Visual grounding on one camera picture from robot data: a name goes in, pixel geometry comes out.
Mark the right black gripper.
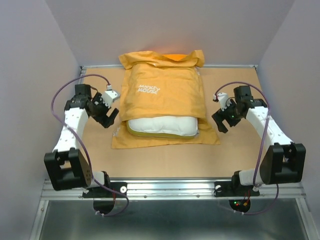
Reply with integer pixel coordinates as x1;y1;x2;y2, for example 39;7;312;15
211;98;243;133

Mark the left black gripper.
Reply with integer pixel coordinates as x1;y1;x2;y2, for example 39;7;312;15
90;93;119;129

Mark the white pillow yellow edge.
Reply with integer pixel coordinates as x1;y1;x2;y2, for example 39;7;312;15
126;116;199;139

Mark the orange patterned pillowcase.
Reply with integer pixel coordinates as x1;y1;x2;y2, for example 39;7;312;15
111;50;220;149

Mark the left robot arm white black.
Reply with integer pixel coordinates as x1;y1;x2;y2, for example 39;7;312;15
44;84;120;197

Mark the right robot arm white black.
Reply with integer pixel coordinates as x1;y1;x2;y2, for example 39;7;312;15
212;82;306;197

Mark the metal sheet panel front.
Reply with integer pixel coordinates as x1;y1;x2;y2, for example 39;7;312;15
32;198;319;240

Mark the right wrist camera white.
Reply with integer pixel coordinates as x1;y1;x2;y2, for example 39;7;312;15
213;92;231;111

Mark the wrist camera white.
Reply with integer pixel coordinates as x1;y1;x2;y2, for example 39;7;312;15
101;85;121;108
213;92;231;111

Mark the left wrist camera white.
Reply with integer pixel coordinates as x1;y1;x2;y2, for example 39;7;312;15
101;85;121;108

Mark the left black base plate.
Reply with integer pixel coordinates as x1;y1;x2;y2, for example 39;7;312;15
82;181;129;217

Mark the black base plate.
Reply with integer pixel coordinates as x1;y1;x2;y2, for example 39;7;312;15
82;181;129;217
213;180;260;213

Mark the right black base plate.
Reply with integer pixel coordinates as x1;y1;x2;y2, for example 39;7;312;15
213;180;260;213

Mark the aluminium frame rail front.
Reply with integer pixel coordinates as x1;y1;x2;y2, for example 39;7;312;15
40;178;306;201

